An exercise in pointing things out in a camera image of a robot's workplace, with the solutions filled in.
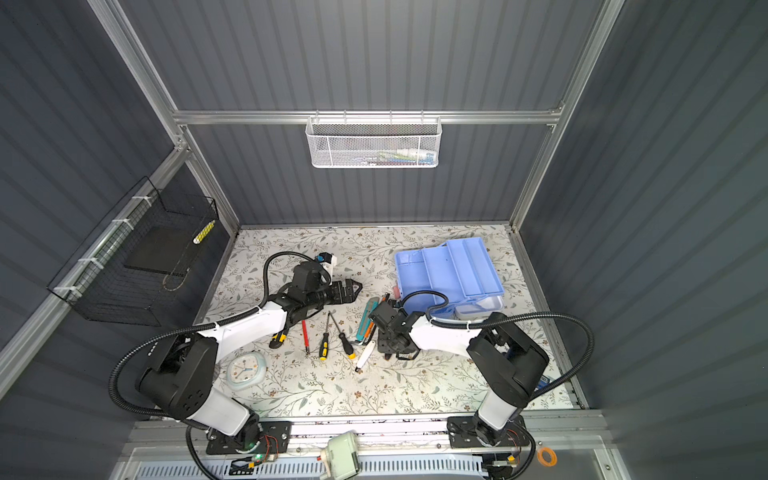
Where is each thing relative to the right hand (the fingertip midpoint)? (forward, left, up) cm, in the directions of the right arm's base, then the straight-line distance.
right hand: (389, 345), depth 89 cm
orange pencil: (-3, +3, +20) cm, 21 cm away
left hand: (+14, +11, +12) cm, 22 cm away
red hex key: (+1, +25, +1) cm, 25 cm away
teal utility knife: (+8, +7, +1) cm, 11 cm away
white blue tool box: (+18, -21, +8) cm, 29 cm away
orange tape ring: (-27, -39, +1) cm, 48 cm away
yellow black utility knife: (+1, +34, +2) cm, 34 cm away
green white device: (-28, +10, +6) cm, 31 cm away
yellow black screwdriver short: (-3, +19, +2) cm, 19 cm away
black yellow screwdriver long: (+1, +13, +2) cm, 14 cm away
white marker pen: (-4, +7, +1) cm, 8 cm away
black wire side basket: (+7, +60, +31) cm, 68 cm away
